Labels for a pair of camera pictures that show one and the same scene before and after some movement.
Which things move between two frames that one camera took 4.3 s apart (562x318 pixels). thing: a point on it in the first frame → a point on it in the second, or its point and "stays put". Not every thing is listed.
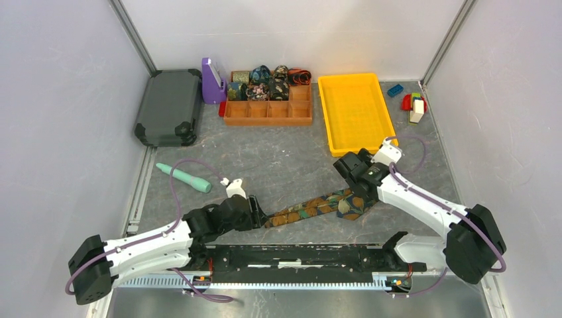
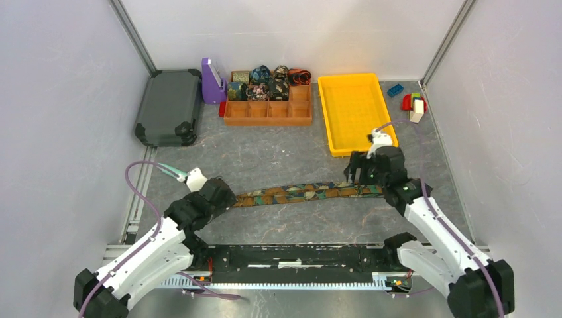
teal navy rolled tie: [237, 91] stays put
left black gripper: [255, 218] → [228, 201]
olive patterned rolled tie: [240, 77] stays put
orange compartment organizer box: [297, 110] stays put
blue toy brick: [394, 91] stays put
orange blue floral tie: [347, 207] → [301, 192]
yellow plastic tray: [356, 113] stays put
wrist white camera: [234, 188] → [195, 180]
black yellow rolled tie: [280, 73] stays put
